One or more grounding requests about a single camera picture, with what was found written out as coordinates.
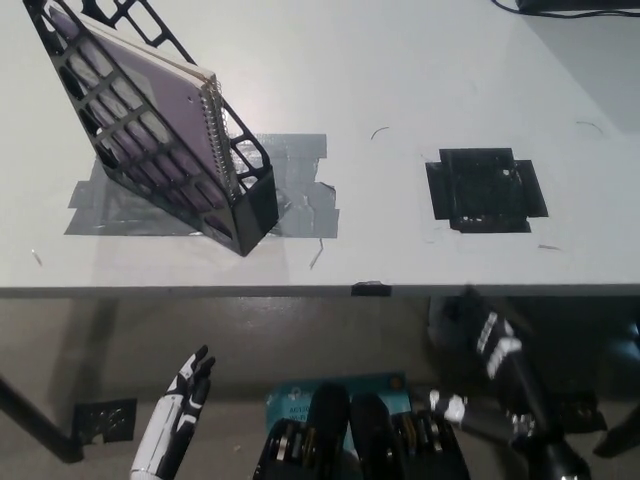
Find black metal table leg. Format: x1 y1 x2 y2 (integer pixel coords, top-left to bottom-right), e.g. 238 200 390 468
0 372 84 461

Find dark flat device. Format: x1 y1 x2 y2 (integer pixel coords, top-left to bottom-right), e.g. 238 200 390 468
516 0 640 15

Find robot torso black blocks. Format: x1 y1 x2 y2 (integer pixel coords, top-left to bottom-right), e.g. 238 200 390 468
254 382 472 480

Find black tape square patch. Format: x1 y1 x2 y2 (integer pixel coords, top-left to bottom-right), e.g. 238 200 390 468
424 147 550 235

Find black floor tape mark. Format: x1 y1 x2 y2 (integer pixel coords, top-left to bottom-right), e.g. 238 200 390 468
72 397 139 446
558 392 609 434

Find black plastic magazine file shelf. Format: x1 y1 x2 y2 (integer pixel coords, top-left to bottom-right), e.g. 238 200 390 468
22 0 280 259

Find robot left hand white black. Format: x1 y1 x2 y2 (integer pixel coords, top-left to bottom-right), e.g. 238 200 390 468
130 344 217 477

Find black chair base leg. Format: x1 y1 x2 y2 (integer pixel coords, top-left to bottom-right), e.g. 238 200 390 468
593 412 640 459

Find purple spiral notebook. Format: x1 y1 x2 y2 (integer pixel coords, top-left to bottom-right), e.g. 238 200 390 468
42 3 237 239

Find black cable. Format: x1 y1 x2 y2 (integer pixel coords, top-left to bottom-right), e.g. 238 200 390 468
492 0 640 21

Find teal cardboard box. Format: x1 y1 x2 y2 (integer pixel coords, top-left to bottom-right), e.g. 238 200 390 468
264 370 414 442

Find robot right hand black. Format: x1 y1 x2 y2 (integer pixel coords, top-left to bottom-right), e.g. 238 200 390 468
428 287 557 445

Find grey duct tape patch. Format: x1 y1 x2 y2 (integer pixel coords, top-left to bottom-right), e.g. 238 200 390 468
63 132 342 240

